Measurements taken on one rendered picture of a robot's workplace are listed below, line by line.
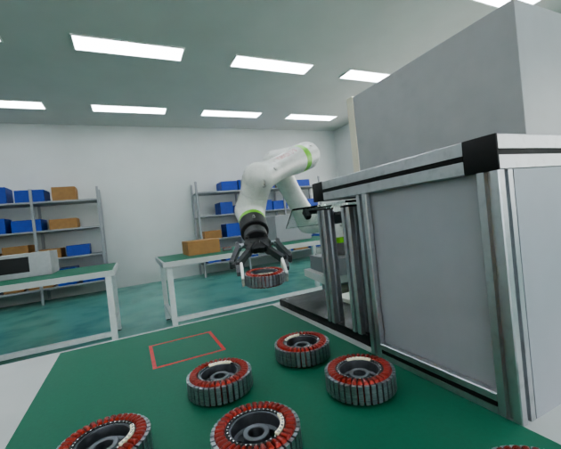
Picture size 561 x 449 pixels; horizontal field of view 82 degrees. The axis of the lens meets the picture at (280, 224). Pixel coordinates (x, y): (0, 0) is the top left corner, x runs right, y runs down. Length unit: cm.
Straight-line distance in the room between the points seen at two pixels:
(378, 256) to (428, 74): 35
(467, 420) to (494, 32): 56
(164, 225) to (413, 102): 693
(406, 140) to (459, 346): 39
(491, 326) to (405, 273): 16
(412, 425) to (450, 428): 4
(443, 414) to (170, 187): 720
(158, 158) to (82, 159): 142
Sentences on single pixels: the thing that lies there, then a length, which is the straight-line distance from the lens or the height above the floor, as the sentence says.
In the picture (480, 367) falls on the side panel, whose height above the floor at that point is 80.
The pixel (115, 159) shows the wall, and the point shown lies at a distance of 755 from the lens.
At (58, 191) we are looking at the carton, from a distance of 699.
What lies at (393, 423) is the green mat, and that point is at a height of 75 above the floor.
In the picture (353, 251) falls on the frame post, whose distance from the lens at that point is 72.
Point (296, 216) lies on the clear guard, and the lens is 102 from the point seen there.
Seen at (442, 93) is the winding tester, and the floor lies 123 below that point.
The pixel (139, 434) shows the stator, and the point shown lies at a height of 79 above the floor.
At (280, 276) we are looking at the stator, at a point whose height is 89.
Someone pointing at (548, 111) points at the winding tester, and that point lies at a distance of 66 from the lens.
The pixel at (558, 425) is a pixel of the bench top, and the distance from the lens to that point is 58.
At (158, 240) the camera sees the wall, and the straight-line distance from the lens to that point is 741.
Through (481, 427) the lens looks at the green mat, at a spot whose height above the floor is 75.
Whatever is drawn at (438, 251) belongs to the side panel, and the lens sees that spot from 56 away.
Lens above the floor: 104
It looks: 1 degrees down
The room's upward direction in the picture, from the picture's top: 6 degrees counter-clockwise
